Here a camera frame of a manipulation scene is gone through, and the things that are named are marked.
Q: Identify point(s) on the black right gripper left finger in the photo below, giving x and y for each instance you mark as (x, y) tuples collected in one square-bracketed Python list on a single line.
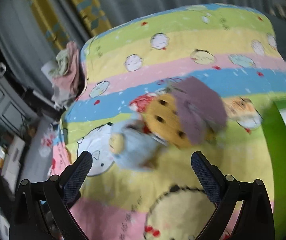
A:
[(28, 220)]

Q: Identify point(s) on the pile of pastel cloths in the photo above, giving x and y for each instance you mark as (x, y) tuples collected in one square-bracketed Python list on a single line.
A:
[(65, 73)]

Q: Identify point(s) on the white cabinet with drawers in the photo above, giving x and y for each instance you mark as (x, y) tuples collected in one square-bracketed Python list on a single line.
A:
[(15, 114)]

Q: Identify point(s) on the mauve folded cloth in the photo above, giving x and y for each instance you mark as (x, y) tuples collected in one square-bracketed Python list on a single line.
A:
[(200, 109)]

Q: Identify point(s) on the light blue plush toy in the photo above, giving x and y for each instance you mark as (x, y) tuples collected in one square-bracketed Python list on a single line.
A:
[(132, 147)]

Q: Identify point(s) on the green rimmed white bin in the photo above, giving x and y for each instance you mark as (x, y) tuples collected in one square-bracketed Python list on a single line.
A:
[(274, 129)]

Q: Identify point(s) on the grey yellow curtain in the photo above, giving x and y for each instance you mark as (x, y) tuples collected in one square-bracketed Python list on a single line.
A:
[(33, 31)]

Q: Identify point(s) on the orange cookie plush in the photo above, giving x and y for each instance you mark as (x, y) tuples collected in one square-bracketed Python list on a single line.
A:
[(162, 119)]

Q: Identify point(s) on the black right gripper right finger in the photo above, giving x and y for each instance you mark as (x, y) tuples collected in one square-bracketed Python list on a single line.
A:
[(255, 220)]

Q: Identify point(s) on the colourful striped cartoon blanket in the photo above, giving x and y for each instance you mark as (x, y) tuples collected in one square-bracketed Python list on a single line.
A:
[(233, 51)]

